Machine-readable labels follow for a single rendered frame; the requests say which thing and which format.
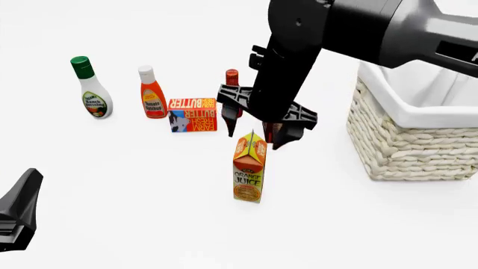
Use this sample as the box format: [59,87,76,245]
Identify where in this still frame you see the red butter box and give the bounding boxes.
[167,96,219,134]

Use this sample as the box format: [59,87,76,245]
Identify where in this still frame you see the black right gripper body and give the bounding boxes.
[216,83,319,132]

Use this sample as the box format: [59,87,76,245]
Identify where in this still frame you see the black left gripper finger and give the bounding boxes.
[0,167,45,229]

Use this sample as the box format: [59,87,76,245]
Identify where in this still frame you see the dark bottle with red cap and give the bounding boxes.
[225,68,240,87]

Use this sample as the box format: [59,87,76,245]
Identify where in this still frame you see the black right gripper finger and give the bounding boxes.
[220,103,244,139]
[261,121,305,151]

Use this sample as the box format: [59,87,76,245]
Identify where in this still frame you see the orange juice carton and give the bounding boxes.
[232,129,269,204]

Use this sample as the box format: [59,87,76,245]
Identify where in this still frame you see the wicker basket with white liner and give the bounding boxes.
[345,61,478,182]

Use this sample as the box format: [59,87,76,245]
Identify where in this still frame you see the tomato ketchup bottle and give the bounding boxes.
[137,64,169,120]

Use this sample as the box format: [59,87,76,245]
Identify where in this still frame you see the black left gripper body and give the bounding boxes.
[0,213,37,253]

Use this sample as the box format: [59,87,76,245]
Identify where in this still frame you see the ranch dressing bottle green cap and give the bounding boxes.
[69,55,114,120]

